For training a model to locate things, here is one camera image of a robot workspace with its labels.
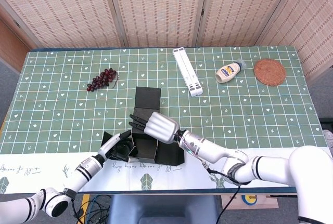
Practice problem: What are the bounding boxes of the green checked tablecloth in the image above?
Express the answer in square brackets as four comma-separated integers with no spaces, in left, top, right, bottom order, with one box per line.
[0,46,333,195]

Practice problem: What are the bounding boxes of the woven bamboo folding screen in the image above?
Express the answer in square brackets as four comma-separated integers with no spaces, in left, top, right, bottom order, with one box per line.
[0,0,333,79]

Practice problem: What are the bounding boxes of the grey white sneaker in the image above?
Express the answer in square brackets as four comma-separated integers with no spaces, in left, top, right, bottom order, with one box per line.
[323,129,333,154]

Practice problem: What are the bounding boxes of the brown wooden door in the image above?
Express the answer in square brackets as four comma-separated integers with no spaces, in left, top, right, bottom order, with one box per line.
[0,20,31,74]

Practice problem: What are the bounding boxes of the white folding laptop stand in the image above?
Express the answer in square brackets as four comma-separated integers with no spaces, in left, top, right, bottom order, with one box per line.
[172,48,204,97]

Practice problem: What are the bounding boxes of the dark red grape bunch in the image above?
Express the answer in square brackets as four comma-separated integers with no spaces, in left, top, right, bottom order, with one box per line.
[86,68,120,92]

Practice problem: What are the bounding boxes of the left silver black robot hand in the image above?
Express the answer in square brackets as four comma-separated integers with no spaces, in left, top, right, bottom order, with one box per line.
[97,130,133,161]

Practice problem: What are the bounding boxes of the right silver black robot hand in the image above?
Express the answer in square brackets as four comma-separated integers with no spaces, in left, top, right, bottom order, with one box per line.
[129,111,181,144]

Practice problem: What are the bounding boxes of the mayonnaise squeeze bottle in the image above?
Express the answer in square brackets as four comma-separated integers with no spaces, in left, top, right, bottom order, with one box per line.
[215,59,247,84]

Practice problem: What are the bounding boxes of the tangled floor cables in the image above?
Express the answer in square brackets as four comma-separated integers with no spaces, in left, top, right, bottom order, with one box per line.
[70,194,112,224]

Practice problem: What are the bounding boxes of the round woven rattan coaster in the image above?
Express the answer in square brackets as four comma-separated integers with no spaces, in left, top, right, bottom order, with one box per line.
[253,58,287,87]

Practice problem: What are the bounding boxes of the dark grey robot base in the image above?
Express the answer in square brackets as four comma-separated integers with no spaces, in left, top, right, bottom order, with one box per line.
[108,194,222,224]

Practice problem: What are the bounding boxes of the black cardboard box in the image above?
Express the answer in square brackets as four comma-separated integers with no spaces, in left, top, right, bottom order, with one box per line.
[100,86,185,165]

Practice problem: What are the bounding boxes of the plywood crate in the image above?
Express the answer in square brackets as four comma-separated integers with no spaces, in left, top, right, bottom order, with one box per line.
[221,194,280,210]

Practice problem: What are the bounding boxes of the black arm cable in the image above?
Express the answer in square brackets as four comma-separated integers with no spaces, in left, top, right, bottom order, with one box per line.
[202,161,253,224]

